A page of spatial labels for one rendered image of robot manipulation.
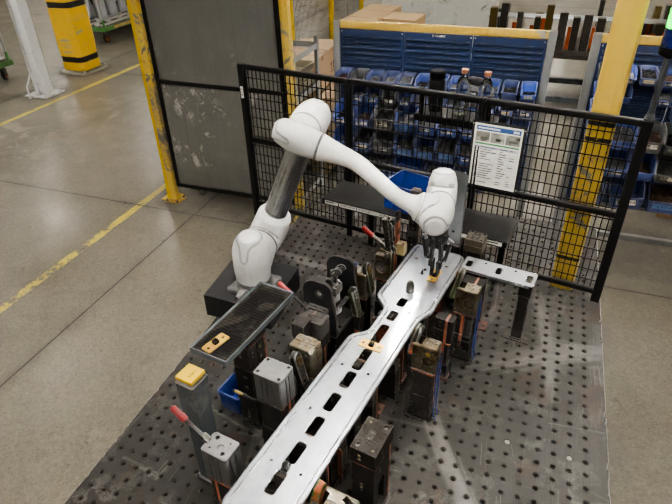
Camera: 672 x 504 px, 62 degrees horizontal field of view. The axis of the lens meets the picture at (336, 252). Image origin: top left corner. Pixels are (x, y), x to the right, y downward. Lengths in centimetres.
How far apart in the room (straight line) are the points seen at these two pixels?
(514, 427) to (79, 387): 235
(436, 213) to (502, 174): 78
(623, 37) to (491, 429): 147
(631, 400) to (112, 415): 273
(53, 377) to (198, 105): 223
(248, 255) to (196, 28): 238
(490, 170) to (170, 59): 279
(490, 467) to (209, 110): 338
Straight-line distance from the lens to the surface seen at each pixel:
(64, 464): 315
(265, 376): 168
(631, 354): 368
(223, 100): 442
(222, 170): 470
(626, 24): 235
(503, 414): 217
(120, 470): 210
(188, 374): 166
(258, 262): 235
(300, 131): 201
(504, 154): 252
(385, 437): 162
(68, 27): 930
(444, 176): 197
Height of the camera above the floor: 231
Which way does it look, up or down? 34 degrees down
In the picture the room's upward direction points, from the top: 1 degrees counter-clockwise
